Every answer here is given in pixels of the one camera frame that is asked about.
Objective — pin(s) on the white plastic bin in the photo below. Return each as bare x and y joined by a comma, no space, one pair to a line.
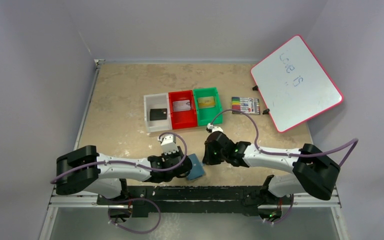
159,100

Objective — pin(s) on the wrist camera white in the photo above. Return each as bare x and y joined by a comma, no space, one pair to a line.
168,144
210,128

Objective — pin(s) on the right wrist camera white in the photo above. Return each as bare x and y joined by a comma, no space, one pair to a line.
210,128

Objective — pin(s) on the green plastic bin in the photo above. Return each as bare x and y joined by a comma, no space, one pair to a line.
205,116

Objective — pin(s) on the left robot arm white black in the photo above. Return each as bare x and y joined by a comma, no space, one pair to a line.
85,169

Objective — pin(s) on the marker pen pack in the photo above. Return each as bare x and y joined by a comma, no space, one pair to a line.
248,105

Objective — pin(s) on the gold card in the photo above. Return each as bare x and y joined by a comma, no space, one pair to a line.
206,102

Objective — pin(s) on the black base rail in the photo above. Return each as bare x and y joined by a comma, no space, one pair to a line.
249,200

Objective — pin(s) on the blue card holder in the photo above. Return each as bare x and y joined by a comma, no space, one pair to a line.
197,170

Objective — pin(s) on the red plastic bin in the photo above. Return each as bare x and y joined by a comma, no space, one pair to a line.
186,119

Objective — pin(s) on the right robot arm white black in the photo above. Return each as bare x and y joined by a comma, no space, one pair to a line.
307,170

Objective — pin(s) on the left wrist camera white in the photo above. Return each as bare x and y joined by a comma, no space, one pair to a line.
168,144

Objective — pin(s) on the black whiteboard clip lower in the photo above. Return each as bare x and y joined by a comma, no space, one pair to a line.
265,112

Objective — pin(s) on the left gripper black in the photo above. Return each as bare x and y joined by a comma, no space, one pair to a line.
185,163

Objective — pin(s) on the white grey card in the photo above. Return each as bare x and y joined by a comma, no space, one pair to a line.
181,105

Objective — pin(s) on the black card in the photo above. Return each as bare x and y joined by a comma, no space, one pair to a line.
158,114

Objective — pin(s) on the whiteboard with pink frame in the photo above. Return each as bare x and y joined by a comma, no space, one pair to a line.
294,85

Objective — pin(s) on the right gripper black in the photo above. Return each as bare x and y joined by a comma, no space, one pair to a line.
208,151

